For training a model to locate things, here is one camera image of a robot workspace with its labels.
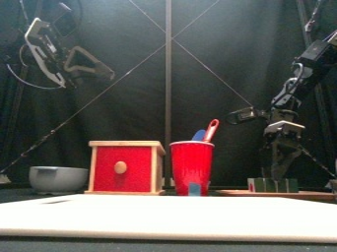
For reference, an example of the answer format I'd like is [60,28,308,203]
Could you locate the green sushi roll toy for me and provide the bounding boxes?
[246,176,299,194]

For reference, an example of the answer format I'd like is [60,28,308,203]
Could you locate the blue utensil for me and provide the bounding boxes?
[191,129,209,143]

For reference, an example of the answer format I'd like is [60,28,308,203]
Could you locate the grey bowl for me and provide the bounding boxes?
[28,165,90,195]

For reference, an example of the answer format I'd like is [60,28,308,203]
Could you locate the wooden box red drawer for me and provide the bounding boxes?
[84,140,167,197]

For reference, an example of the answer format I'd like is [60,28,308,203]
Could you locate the brown wooden board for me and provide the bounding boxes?
[214,189,337,203]

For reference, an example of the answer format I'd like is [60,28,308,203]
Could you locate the red handled utensil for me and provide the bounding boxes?
[202,118,221,144]

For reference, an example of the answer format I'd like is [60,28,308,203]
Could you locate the large white cutting board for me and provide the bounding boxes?
[0,193,337,244]

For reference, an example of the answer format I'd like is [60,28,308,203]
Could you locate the vertical metal frame pole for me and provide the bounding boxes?
[163,0,174,190]

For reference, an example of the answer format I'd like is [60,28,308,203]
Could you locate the thin diagonal frame wire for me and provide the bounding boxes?
[0,0,221,173]
[126,0,337,180]

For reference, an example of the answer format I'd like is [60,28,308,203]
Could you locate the red plastic cup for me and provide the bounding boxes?
[168,140,215,197]

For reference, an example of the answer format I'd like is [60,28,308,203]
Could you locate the curved black arm cable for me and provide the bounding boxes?
[4,62,64,91]

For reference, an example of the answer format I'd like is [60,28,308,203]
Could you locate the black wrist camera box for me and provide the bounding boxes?
[225,105,267,126]

